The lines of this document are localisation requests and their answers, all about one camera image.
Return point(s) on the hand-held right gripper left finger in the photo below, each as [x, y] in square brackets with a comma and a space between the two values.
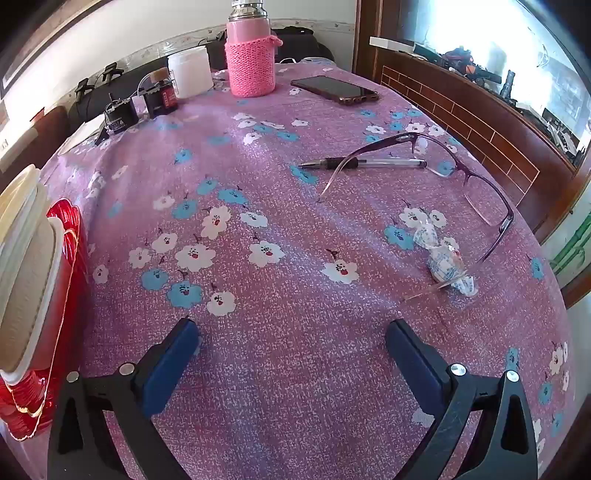
[171, 364]

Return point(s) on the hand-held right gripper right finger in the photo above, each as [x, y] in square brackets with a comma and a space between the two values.
[415, 364]

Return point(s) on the large red plate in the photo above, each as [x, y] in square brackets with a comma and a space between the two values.
[76, 277]

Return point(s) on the small red gold-rimmed plate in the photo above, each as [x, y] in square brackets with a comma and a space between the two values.
[41, 397]

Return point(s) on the beige bowl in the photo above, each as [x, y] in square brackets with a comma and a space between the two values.
[25, 184]
[27, 295]

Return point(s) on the white bowl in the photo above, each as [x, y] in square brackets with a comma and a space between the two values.
[56, 249]
[11, 226]

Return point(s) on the wrapped candy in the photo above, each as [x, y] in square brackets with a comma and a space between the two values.
[445, 265]

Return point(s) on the pink floral tablecloth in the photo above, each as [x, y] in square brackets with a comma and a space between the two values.
[277, 277]

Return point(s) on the purple-framed eyeglasses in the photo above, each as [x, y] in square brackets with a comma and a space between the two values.
[506, 223]

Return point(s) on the green bamboo decoration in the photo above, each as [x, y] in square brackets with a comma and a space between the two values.
[570, 251]

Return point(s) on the black pen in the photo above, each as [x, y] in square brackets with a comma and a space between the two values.
[369, 162]

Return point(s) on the white notebook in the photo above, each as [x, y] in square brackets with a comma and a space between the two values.
[83, 131]

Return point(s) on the brown chair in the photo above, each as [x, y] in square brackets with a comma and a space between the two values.
[41, 134]

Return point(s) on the black motor with cork top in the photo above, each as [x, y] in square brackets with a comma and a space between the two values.
[159, 99]

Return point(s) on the black smartphone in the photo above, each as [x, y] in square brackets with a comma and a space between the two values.
[332, 88]

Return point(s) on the black clamp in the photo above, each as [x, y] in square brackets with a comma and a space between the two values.
[111, 71]
[82, 87]

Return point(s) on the white plastic jar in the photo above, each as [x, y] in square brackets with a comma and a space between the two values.
[191, 74]

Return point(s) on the pink thermos with knitted sleeve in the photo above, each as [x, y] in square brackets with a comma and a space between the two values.
[251, 64]

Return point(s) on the white face mask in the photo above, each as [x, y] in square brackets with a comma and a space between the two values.
[318, 60]

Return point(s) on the white flat box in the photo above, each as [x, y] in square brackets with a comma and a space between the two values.
[392, 44]

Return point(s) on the framed wall picture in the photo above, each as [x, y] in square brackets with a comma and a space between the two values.
[51, 34]

